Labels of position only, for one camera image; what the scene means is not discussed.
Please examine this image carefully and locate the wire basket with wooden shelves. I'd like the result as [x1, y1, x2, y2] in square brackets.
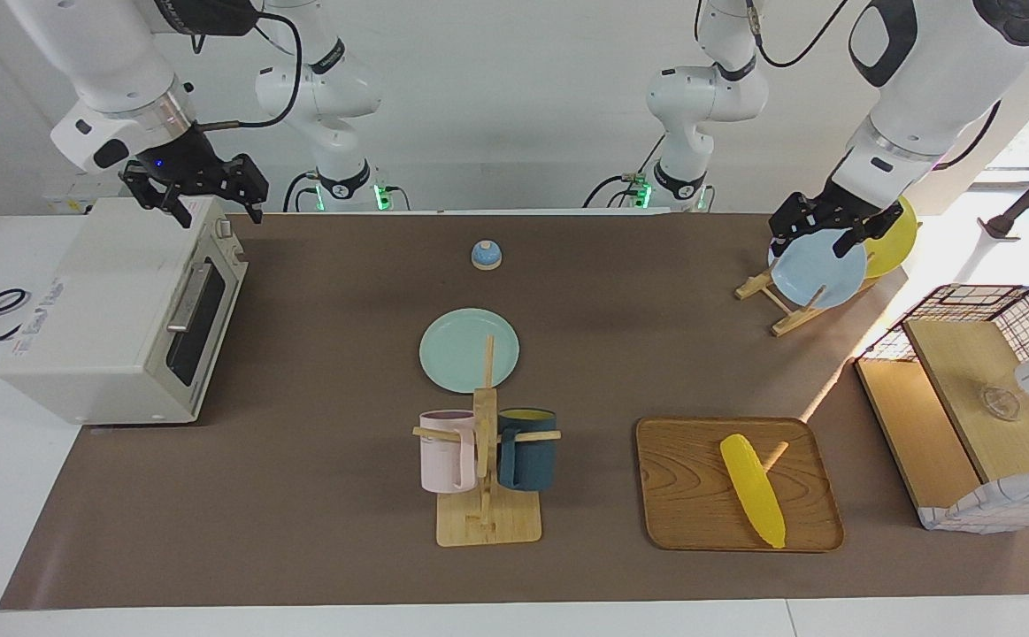
[854, 284, 1029, 533]

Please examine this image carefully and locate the yellow corn cob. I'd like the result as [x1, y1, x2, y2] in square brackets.
[720, 434, 787, 549]

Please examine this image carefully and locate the wooden plate rack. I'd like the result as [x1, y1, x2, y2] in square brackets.
[735, 270, 878, 337]

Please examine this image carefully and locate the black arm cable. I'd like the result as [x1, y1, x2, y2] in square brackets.
[196, 9, 304, 132]
[744, 0, 1002, 171]

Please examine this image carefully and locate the yellow plate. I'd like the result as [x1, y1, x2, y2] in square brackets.
[864, 196, 919, 280]

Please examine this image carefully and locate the pink mug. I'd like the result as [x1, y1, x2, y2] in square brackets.
[419, 410, 478, 495]

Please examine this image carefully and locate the white checkered cloth liner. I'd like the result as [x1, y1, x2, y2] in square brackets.
[917, 466, 1029, 533]

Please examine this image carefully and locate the black base cable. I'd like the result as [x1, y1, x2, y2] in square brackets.
[583, 137, 667, 210]
[282, 171, 320, 213]

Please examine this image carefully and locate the light green plate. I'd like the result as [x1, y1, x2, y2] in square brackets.
[419, 308, 520, 395]

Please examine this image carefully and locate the wooden mug rack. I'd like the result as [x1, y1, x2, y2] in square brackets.
[412, 334, 562, 548]

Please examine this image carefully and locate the oven door with handle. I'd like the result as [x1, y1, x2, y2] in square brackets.
[156, 237, 248, 421]

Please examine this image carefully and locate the white toaster oven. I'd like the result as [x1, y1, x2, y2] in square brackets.
[0, 196, 250, 426]

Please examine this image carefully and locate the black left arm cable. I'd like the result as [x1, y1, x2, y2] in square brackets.
[744, 0, 1002, 171]

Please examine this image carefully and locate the small clear glass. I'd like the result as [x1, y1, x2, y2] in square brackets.
[979, 385, 1021, 421]

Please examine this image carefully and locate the brown table mat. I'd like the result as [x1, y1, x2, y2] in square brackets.
[0, 212, 1029, 611]

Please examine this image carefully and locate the wooden serving tray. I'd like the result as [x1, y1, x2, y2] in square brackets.
[635, 417, 845, 553]

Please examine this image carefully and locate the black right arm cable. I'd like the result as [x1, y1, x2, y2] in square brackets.
[196, 9, 304, 132]

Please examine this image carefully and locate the dark blue mug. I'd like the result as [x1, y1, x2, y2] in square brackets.
[496, 408, 558, 493]

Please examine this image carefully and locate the light blue plate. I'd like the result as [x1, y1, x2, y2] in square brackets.
[768, 230, 869, 310]

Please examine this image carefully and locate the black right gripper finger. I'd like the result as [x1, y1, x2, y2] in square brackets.
[122, 162, 192, 228]
[224, 154, 269, 222]

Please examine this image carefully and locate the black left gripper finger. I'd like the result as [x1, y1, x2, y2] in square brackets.
[834, 205, 904, 257]
[769, 193, 820, 257]

